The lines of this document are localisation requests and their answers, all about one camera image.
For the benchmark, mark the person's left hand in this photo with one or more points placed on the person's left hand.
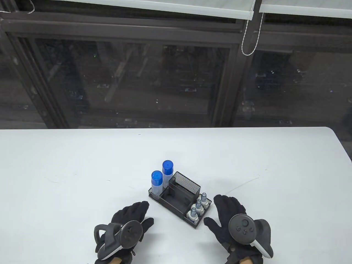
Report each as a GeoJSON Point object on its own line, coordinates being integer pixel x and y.
{"type": "Point", "coordinates": [132, 211]}

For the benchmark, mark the person's right hand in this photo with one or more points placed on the person's right hand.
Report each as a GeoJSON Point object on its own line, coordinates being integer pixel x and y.
{"type": "Point", "coordinates": [228, 206]}

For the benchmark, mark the small white glue bottle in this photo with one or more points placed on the small white glue bottle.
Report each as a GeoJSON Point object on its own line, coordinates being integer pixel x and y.
{"type": "Point", "coordinates": [192, 217]}
{"type": "Point", "coordinates": [200, 210]}
{"type": "Point", "coordinates": [205, 204]}

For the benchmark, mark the tall white bottle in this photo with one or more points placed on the tall white bottle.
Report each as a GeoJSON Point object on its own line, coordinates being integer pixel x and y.
{"type": "Point", "coordinates": [156, 190]}
{"type": "Point", "coordinates": [167, 181]}

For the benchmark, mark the blue stationery cap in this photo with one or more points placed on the blue stationery cap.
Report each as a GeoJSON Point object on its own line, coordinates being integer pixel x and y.
{"type": "Point", "coordinates": [157, 177]}
{"type": "Point", "coordinates": [167, 166]}

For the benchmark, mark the person's right forearm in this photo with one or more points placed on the person's right forearm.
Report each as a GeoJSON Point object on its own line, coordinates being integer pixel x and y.
{"type": "Point", "coordinates": [246, 260]}

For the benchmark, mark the person's left forearm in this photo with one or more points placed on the person's left forearm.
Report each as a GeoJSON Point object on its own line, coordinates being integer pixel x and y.
{"type": "Point", "coordinates": [115, 260]}

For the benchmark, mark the black left hand controller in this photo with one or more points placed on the black left hand controller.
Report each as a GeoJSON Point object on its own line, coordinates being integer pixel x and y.
{"type": "Point", "coordinates": [129, 233]}

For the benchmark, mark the black hand controller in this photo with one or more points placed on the black hand controller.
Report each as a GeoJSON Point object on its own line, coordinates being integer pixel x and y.
{"type": "Point", "coordinates": [242, 228]}
{"type": "Point", "coordinates": [129, 233]}

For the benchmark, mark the black right hand controller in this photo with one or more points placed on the black right hand controller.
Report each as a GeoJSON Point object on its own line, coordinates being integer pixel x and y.
{"type": "Point", "coordinates": [242, 228]}

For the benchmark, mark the black mesh desk organizer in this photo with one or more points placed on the black mesh desk organizer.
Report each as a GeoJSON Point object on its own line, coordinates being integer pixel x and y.
{"type": "Point", "coordinates": [176, 198]}

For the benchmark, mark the white roller blind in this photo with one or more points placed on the white roller blind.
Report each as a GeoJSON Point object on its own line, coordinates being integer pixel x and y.
{"type": "Point", "coordinates": [302, 8]}
{"type": "Point", "coordinates": [165, 7]}

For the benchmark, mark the dark window frame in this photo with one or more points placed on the dark window frame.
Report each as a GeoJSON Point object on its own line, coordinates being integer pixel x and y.
{"type": "Point", "coordinates": [123, 27]}

